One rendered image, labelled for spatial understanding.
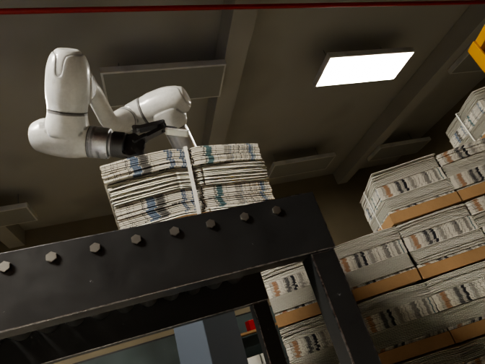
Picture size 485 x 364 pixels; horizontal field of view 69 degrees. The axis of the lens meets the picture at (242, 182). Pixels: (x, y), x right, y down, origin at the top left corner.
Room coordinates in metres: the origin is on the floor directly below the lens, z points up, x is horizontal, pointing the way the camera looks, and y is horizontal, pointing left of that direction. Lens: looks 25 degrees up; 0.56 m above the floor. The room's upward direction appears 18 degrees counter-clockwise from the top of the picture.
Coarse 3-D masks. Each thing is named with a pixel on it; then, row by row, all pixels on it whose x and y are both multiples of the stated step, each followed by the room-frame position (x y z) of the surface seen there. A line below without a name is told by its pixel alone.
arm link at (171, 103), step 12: (144, 96) 1.14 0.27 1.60; (156, 96) 1.13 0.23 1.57; (168, 96) 1.13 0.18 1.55; (180, 96) 1.15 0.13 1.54; (144, 108) 1.15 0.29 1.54; (156, 108) 1.15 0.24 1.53; (168, 108) 1.16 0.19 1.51; (180, 108) 1.18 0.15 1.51; (156, 120) 1.19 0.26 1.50; (168, 120) 1.20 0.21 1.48; (180, 120) 1.22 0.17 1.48; (180, 144) 1.30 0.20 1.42; (192, 144) 1.33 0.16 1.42
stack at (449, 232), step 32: (416, 224) 1.46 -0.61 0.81; (448, 224) 1.45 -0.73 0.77; (480, 224) 1.45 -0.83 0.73; (352, 256) 1.47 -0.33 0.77; (384, 256) 1.47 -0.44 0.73; (416, 256) 1.46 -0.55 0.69; (448, 256) 1.45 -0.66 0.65; (288, 288) 1.48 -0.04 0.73; (352, 288) 1.47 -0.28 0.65; (416, 288) 1.45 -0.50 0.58; (448, 288) 1.45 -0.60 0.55; (480, 288) 1.44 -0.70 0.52; (320, 320) 1.47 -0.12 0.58; (384, 320) 1.46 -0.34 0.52; (416, 320) 1.46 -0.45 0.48; (448, 320) 1.46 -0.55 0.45; (288, 352) 1.47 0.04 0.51; (320, 352) 1.47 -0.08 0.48; (448, 352) 1.46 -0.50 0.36; (480, 352) 1.45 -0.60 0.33
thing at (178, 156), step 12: (180, 156) 0.74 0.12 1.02; (192, 156) 0.75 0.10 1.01; (180, 168) 0.74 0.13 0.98; (192, 168) 0.75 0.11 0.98; (180, 180) 0.74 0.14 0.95; (204, 180) 0.75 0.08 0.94; (192, 192) 0.75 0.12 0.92; (204, 192) 0.75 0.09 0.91; (192, 204) 0.75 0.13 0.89; (204, 204) 0.75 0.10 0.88
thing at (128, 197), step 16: (128, 160) 0.70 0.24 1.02; (144, 160) 0.71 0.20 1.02; (160, 160) 0.72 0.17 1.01; (112, 176) 0.68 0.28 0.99; (128, 176) 0.69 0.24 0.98; (144, 176) 0.71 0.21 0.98; (160, 176) 0.72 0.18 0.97; (176, 176) 0.73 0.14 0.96; (112, 192) 0.69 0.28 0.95; (128, 192) 0.70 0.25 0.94; (144, 192) 0.71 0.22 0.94; (160, 192) 0.72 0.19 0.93; (176, 192) 0.74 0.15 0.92; (112, 208) 0.80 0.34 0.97; (128, 208) 0.70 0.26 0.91; (144, 208) 0.71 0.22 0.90; (160, 208) 0.72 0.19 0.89; (176, 208) 0.73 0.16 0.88; (128, 224) 0.70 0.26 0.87; (144, 224) 0.71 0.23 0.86
